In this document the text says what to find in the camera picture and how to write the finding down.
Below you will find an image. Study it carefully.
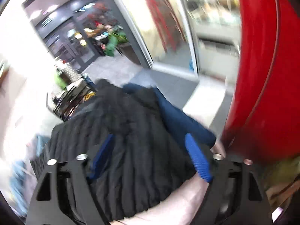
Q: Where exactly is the dark glass entrance door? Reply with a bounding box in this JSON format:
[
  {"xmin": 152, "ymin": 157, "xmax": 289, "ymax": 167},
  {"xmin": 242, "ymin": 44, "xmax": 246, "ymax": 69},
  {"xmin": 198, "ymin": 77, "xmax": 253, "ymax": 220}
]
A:
[{"xmin": 23, "ymin": 0, "xmax": 123, "ymax": 72}]

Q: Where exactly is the dark quilted jacket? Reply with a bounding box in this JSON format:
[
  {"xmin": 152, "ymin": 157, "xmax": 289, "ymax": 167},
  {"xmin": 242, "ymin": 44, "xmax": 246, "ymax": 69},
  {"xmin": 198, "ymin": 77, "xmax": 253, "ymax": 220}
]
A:
[{"xmin": 30, "ymin": 78, "xmax": 211, "ymax": 225}]

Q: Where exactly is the green plant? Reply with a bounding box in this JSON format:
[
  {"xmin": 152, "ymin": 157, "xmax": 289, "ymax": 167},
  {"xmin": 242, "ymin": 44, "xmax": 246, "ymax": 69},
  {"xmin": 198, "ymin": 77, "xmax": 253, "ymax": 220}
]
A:
[{"xmin": 104, "ymin": 29, "xmax": 128, "ymax": 57}]

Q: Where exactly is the white framed glass partition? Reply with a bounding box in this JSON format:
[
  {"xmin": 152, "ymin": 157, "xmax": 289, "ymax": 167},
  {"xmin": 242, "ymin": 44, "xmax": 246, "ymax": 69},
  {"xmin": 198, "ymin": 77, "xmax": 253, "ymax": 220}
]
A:
[{"xmin": 105, "ymin": 0, "xmax": 242, "ymax": 78}]

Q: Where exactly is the light blue cloth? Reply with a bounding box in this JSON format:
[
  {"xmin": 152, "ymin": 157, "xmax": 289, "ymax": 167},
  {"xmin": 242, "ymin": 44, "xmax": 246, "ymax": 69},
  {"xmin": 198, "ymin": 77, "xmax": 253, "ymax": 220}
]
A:
[{"xmin": 8, "ymin": 158, "xmax": 32, "ymax": 195}]

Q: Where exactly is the wooden bed frame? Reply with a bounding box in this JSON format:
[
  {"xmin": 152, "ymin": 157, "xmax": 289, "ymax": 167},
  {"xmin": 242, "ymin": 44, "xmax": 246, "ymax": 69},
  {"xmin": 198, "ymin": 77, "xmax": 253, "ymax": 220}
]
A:
[{"xmin": 262, "ymin": 155, "xmax": 300, "ymax": 218}]

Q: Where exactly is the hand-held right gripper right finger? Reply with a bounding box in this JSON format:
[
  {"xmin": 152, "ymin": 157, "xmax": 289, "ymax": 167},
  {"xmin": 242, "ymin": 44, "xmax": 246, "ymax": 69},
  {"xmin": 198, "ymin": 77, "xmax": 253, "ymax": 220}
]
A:
[{"xmin": 185, "ymin": 133, "xmax": 275, "ymax": 225}]

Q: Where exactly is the navy blue garment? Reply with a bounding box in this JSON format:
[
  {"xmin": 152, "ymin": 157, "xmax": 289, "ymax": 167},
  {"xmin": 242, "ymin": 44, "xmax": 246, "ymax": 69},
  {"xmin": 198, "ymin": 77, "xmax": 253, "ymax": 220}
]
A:
[{"xmin": 122, "ymin": 83, "xmax": 216, "ymax": 149}]

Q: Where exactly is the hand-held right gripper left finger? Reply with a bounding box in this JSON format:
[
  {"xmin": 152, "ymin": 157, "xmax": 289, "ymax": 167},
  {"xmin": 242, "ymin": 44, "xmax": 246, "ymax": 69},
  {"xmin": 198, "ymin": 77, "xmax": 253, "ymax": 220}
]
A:
[{"xmin": 26, "ymin": 133, "xmax": 114, "ymax": 225}]

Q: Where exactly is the large red curved panel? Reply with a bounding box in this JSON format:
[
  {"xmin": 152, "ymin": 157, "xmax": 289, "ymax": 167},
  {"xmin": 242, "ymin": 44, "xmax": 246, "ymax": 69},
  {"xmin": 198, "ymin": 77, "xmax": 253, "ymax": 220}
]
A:
[{"xmin": 220, "ymin": 0, "xmax": 300, "ymax": 167}]

